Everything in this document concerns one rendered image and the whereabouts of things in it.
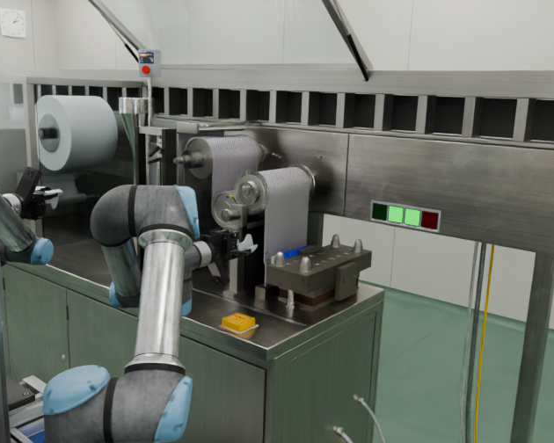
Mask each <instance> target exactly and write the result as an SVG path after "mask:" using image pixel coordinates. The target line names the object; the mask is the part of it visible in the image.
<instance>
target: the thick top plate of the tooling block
mask: <svg viewBox="0 0 554 443"><path fill-rule="evenodd" d="M353 249H354V247H352V246H347V245H344V244H341V245H340V247H338V248H334V247H331V245H330V244H329V245H326V246H323V247H320V249H319V251H316V252H313V253H311V254H309V255H306V256H302V255H296V256H293V257H291V258H286V259H285V266H283V267H278V266H274V265H273V264H270V265H267V266H266V283H267V284H271V285H274V286H277V287H282V288H286V289H288V290H291V291H295V292H297V293H301V294H310V293H312V292H314V291H317V290H318V289H320V288H323V287H326V286H328V285H331V284H332V283H334V282H336V271H337V267H340V266H342V265H345V264H348V263H350V262H356V263H357V272H361V271H363V270H365V269H368V268H369V267H371V258H372V251H368V250H364V249H363V252H354V251H353ZM304 257H307V258H309V259H310V265H311V272H300V264H301V263H302V259H303V258H304Z"/></svg>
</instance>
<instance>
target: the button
mask: <svg viewBox="0 0 554 443"><path fill-rule="evenodd" d="M254 325H255V318H252V317H250V316H246V315H243V314H240V313H236V314H234V315H231V316H227V317H225V318H223V319H222V326H224V327H226V328H229V329H232V330H235V331H238V332H240V331H243V330H246V329H248V328H250V327H252V326H254Z"/></svg>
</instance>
